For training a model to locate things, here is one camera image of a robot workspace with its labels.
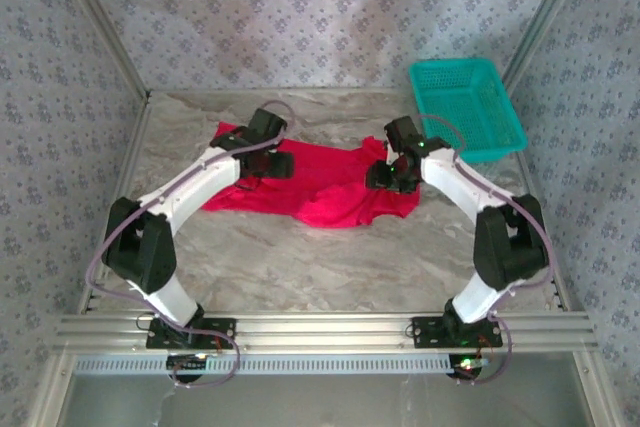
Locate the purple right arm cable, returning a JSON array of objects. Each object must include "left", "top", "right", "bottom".
[{"left": 419, "top": 113, "right": 555, "bottom": 387}]

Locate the grey slotted cable duct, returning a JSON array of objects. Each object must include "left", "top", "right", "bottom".
[{"left": 72, "top": 352, "right": 454, "bottom": 377}]

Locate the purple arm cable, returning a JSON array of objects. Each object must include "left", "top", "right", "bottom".
[
  {"left": 419, "top": 113, "right": 555, "bottom": 387},
  {"left": 84, "top": 100, "right": 297, "bottom": 391}
]

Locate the long aluminium mounting rail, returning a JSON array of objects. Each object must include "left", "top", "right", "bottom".
[{"left": 52, "top": 311, "right": 600, "bottom": 353}]

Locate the aluminium frame post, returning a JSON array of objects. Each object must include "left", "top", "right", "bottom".
[
  {"left": 572, "top": 351, "right": 621, "bottom": 427},
  {"left": 49, "top": 0, "right": 154, "bottom": 101},
  {"left": 499, "top": 0, "right": 599, "bottom": 91},
  {"left": 27, "top": 351, "right": 76, "bottom": 427}
]

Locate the black controller board with LED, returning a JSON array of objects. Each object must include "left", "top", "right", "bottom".
[
  {"left": 448, "top": 354, "right": 494, "bottom": 384},
  {"left": 166, "top": 352, "right": 210, "bottom": 384}
]

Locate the aluminium table edge rail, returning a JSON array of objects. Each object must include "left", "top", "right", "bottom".
[
  {"left": 77, "top": 94, "right": 154, "bottom": 316},
  {"left": 513, "top": 151, "right": 571, "bottom": 312}
]

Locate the teal plastic mesh basket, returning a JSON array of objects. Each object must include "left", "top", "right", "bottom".
[{"left": 408, "top": 57, "right": 530, "bottom": 167}]

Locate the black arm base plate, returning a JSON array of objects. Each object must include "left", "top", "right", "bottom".
[
  {"left": 411, "top": 316, "right": 503, "bottom": 350},
  {"left": 145, "top": 317, "right": 237, "bottom": 350}
]

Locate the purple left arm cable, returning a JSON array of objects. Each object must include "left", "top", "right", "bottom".
[{"left": 84, "top": 100, "right": 297, "bottom": 391}]

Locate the grey metal shelf panel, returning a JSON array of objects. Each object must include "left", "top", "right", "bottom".
[{"left": 59, "top": 374, "right": 596, "bottom": 427}]

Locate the red t-shirt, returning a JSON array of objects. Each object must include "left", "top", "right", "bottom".
[{"left": 201, "top": 120, "right": 422, "bottom": 231}]

